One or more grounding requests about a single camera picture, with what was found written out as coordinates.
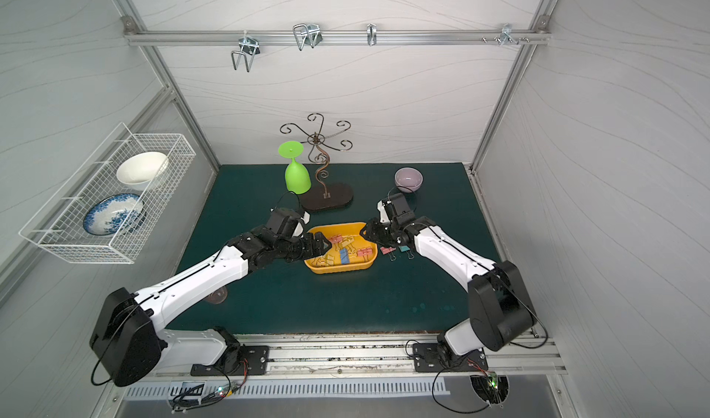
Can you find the metal corner hook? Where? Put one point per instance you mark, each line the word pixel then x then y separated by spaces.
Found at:
pixel 505 37

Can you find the green plastic goblet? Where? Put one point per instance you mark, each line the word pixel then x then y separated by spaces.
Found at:
pixel 297 177

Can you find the lilac small bowl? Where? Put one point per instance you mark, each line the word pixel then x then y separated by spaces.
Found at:
pixel 408 180

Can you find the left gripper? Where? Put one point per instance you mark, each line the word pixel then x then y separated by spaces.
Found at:
pixel 302 245

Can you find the small metal hook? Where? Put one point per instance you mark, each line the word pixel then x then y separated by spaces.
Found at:
pixel 371 34

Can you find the aluminium front rail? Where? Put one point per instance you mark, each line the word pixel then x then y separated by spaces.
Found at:
pixel 342 356

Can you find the aluminium top rail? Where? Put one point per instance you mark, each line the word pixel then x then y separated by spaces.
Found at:
pixel 330 37

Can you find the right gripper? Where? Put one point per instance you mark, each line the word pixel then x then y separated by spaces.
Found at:
pixel 374 233

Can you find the round black controller board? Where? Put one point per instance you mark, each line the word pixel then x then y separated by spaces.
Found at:
pixel 492 389

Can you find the bronze wire cup stand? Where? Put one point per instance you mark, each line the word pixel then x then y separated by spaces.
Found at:
pixel 323 195

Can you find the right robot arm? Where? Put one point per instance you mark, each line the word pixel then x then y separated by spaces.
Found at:
pixel 500 307

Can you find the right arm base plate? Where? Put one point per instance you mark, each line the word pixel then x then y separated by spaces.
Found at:
pixel 430 357

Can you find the aluminium rail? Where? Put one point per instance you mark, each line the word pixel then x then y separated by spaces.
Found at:
pixel 342 356
pixel 330 37

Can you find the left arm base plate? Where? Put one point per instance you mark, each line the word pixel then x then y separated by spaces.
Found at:
pixel 246 360

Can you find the metal double hook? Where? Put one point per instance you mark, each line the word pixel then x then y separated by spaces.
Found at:
pixel 248 49

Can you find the blue patterned ceramic bowl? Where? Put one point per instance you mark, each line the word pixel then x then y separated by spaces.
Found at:
pixel 120 211

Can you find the white wire wall basket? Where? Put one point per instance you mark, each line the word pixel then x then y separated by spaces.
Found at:
pixel 57 226

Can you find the metal loop hook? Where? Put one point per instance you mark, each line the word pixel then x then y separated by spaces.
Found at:
pixel 307 34

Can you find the white ceramic bowl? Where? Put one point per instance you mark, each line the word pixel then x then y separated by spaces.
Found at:
pixel 144 171

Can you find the yellow plastic storage box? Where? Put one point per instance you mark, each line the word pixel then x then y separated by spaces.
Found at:
pixel 350 250

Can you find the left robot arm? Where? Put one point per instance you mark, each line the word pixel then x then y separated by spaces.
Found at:
pixel 126 337

